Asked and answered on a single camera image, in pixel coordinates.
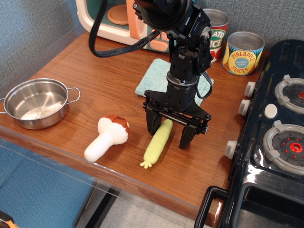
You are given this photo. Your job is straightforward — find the stainless steel pot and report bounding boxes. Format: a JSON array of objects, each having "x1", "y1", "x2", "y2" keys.
[{"x1": 1, "y1": 78, "x2": 81, "y2": 130}]

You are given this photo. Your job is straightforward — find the pineapple slices can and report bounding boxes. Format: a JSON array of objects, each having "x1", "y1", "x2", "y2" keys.
[{"x1": 222, "y1": 31, "x2": 265, "y2": 76}]

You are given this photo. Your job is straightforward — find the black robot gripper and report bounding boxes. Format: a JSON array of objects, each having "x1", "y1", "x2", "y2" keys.
[{"x1": 143, "y1": 72, "x2": 211, "y2": 149}]

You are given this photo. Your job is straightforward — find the plush mushroom toy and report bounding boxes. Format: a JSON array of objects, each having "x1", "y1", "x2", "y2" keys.
[{"x1": 84, "y1": 115, "x2": 130, "y2": 162}]

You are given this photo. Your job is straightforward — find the toy microwave teal and cream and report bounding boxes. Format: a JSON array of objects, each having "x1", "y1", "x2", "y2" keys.
[{"x1": 75, "y1": 0, "x2": 178, "y2": 53}]

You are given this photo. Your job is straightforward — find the orange object at corner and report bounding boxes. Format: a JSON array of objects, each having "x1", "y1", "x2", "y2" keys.
[{"x1": 0, "y1": 211, "x2": 19, "y2": 228}]

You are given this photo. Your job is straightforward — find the black toy stove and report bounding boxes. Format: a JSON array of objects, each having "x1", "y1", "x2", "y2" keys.
[{"x1": 195, "y1": 39, "x2": 304, "y2": 228}]

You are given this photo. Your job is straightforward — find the tomato sauce can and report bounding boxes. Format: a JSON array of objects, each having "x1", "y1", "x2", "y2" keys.
[{"x1": 203, "y1": 9, "x2": 229, "y2": 63}]

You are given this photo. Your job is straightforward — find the spoon with yellow-green handle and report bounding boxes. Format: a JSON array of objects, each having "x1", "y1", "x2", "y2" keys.
[{"x1": 140, "y1": 119, "x2": 173, "y2": 169}]

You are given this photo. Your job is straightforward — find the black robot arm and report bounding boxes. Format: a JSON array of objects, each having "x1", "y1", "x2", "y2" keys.
[{"x1": 133, "y1": 0, "x2": 213, "y2": 149}]

